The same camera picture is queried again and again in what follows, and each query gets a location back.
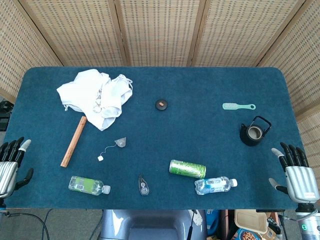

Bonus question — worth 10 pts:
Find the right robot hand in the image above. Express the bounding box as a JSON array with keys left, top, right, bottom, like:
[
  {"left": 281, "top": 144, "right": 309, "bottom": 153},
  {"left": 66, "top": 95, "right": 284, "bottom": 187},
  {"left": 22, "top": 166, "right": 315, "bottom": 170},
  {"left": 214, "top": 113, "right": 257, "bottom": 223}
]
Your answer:
[{"left": 268, "top": 141, "right": 320, "bottom": 205}]

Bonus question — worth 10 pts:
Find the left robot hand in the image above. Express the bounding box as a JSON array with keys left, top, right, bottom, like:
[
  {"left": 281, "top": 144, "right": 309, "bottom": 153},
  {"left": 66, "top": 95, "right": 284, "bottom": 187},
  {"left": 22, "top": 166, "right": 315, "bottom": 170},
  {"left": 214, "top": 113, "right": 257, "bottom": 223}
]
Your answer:
[{"left": 0, "top": 136, "right": 34, "bottom": 200}]

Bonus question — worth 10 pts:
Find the black teapot with handle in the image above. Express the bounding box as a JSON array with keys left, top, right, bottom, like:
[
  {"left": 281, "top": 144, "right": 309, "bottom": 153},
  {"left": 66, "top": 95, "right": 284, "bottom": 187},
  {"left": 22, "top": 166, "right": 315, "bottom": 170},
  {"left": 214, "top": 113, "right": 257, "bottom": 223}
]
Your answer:
[{"left": 239, "top": 115, "right": 272, "bottom": 147}]

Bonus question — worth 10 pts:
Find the tea bag with string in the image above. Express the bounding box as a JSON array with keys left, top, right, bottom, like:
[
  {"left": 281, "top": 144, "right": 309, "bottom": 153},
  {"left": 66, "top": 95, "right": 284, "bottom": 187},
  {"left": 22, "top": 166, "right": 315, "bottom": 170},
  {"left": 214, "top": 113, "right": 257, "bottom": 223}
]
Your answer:
[{"left": 97, "top": 136, "right": 127, "bottom": 162}]

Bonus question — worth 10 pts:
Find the white cloth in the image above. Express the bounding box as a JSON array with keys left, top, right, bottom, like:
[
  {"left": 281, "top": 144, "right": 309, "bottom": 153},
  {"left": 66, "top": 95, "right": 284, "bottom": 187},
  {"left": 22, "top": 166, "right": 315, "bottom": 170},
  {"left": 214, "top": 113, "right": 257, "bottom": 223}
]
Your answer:
[{"left": 56, "top": 68, "right": 134, "bottom": 132}]

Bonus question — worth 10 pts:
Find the black teapot lid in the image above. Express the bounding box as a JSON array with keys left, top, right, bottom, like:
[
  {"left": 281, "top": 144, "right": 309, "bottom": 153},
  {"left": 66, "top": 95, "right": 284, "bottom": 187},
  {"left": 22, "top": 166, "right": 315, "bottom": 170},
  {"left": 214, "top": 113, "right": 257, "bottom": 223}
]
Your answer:
[{"left": 154, "top": 99, "right": 169, "bottom": 111}]

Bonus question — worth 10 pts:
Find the black equipment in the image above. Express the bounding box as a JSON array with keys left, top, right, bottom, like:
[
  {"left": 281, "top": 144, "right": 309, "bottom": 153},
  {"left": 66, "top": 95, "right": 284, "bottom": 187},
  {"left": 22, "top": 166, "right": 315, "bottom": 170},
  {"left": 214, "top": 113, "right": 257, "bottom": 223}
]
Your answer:
[{"left": 0, "top": 99, "right": 14, "bottom": 131}]

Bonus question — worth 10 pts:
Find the beige takeaway box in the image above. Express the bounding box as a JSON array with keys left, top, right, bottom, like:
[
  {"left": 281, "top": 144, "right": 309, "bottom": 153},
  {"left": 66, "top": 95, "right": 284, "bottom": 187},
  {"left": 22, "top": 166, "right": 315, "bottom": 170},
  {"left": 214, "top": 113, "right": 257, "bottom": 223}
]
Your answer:
[{"left": 234, "top": 209, "right": 270, "bottom": 235}]

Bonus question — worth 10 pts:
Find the wooden stick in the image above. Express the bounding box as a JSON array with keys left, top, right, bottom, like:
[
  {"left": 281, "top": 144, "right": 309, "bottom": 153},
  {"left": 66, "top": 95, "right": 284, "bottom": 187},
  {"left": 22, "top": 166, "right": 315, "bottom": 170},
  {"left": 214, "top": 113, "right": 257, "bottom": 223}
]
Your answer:
[{"left": 60, "top": 116, "right": 88, "bottom": 168}]

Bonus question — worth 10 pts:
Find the cookie box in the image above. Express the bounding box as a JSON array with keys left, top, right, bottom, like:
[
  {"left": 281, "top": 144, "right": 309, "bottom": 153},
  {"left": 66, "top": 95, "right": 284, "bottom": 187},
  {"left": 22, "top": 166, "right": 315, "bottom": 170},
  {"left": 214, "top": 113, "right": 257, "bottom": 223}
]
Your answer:
[{"left": 233, "top": 227, "right": 263, "bottom": 240}]

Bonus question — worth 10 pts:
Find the green label water bottle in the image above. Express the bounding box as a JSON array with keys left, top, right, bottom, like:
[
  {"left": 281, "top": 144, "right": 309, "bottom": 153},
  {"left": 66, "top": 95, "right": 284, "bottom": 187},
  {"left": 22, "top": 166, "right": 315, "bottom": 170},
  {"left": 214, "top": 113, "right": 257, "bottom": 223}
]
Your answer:
[{"left": 68, "top": 175, "right": 111, "bottom": 196}]

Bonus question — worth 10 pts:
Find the blue label water bottle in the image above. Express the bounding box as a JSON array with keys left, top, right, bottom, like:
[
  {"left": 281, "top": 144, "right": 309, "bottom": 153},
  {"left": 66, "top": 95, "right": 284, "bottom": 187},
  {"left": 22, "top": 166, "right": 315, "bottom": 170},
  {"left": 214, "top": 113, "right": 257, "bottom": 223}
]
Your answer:
[{"left": 194, "top": 176, "right": 239, "bottom": 196}]

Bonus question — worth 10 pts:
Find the blue package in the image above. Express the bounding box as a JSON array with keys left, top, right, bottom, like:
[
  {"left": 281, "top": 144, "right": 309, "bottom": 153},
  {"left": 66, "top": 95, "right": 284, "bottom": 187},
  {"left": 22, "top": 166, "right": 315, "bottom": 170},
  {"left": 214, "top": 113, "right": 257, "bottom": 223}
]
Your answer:
[{"left": 205, "top": 209, "right": 221, "bottom": 236}]

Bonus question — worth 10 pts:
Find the mint green brush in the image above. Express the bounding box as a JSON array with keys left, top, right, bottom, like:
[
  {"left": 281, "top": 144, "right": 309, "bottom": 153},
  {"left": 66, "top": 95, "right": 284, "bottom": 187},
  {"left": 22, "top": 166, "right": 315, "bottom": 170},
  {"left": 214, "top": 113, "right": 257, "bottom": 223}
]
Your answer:
[{"left": 222, "top": 102, "right": 257, "bottom": 111}]

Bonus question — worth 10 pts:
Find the green energy drink can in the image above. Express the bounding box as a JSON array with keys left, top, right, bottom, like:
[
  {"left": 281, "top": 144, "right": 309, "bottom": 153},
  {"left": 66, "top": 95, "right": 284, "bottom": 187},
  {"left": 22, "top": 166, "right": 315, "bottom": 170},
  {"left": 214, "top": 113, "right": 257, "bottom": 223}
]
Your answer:
[{"left": 168, "top": 159, "right": 207, "bottom": 179}]

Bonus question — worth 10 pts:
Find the blue carpet table mat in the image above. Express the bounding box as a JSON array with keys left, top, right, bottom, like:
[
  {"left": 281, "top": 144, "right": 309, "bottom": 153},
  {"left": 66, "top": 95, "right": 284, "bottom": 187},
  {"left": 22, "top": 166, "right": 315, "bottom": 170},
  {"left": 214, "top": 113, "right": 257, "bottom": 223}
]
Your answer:
[{"left": 4, "top": 66, "right": 318, "bottom": 210}]

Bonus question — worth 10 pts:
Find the correction tape dispenser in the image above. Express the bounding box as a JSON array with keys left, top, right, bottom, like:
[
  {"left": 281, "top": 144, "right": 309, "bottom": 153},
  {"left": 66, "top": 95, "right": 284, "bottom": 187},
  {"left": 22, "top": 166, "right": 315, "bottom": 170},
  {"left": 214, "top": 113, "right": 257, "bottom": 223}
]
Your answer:
[{"left": 137, "top": 174, "right": 151, "bottom": 197}]

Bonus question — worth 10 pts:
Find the blue-grey robot torso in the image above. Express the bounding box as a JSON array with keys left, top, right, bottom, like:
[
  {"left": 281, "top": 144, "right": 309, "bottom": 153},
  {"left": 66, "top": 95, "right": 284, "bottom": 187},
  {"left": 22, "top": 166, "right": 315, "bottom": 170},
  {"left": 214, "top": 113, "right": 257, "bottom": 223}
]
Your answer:
[{"left": 100, "top": 209, "right": 208, "bottom": 240}]

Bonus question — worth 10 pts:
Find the woven bamboo folding screen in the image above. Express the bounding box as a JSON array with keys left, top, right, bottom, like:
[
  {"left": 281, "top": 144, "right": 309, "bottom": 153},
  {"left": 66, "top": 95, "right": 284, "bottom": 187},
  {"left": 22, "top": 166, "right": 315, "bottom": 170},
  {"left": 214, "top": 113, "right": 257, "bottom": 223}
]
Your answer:
[{"left": 0, "top": 0, "right": 320, "bottom": 163}]

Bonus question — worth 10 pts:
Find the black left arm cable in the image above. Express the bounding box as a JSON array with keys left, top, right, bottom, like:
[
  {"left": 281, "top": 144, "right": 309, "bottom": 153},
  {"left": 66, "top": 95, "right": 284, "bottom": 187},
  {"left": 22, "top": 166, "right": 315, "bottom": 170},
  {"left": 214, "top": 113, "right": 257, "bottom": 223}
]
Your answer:
[{"left": 0, "top": 211, "right": 51, "bottom": 240}]

